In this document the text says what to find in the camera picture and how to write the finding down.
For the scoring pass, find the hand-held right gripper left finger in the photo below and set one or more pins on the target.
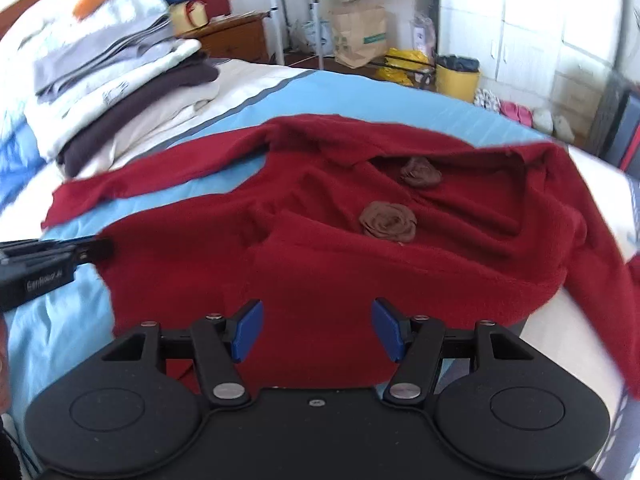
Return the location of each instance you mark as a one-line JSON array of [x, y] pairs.
[[248, 331]]

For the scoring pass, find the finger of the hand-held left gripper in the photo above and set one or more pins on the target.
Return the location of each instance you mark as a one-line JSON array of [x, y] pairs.
[[95, 250]]

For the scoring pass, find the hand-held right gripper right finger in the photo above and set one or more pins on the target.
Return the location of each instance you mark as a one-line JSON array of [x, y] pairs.
[[387, 331]]

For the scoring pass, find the red knit sweater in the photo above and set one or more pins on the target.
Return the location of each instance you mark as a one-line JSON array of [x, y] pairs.
[[320, 270]]

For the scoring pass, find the stack of folded clothes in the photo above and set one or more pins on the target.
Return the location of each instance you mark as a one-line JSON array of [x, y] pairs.
[[125, 85]]

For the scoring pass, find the bed with blue sheet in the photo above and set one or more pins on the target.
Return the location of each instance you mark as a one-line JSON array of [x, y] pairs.
[[300, 95]]

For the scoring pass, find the patterned slippers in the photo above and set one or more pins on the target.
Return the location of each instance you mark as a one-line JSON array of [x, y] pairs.
[[486, 100]]

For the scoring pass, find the cream yellow container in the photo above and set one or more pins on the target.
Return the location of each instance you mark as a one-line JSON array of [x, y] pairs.
[[189, 14]]

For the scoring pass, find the pink slippers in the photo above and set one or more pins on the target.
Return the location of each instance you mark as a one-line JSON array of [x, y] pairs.
[[515, 111]]

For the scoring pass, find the wooden nightstand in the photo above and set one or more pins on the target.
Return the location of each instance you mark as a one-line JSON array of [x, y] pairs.
[[235, 37]]

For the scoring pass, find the yellow trash bin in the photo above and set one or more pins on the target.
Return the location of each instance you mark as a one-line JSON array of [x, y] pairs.
[[457, 82]]

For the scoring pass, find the white slippers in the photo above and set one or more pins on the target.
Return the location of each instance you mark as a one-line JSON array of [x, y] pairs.
[[552, 124]]

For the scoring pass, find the yellow plastic bag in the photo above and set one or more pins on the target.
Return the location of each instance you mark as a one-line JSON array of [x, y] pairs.
[[402, 62]]

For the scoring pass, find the dark red box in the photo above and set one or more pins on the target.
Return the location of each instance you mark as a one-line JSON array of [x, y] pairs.
[[215, 2]]

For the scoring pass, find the brown paper bag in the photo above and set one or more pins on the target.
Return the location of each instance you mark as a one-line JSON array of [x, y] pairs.
[[360, 35]]

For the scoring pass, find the white plastic bag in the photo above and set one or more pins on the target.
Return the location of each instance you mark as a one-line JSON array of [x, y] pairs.
[[423, 35]]

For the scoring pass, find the dark suitcase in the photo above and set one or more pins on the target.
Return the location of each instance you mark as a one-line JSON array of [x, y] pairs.
[[620, 125]]

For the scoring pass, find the white wardrobe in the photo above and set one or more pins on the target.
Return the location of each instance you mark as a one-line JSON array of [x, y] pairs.
[[530, 25]]

